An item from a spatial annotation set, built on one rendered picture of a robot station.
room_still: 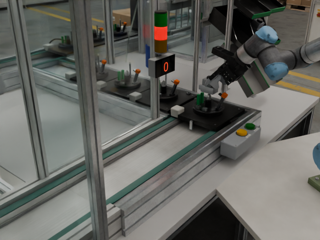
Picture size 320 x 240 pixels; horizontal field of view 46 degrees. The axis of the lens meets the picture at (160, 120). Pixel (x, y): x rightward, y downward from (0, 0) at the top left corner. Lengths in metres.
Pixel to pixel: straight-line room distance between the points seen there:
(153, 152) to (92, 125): 0.65
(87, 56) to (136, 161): 0.70
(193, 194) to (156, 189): 0.18
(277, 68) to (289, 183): 0.42
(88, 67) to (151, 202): 0.56
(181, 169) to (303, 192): 0.44
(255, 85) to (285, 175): 0.55
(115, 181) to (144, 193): 0.17
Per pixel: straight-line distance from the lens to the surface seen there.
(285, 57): 1.45
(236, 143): 1.47
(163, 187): 1.24
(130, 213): 1.16
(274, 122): 1.90
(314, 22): 5.95
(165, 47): 1.49
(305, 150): 1.71
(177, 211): 1.27
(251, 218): 1.28
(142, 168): 1.37
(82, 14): 0.77
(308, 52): 1.46
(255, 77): 1.92
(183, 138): 1.57
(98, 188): 0.94
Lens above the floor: 1.67
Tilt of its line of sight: 26 degrees down
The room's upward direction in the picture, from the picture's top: straight up
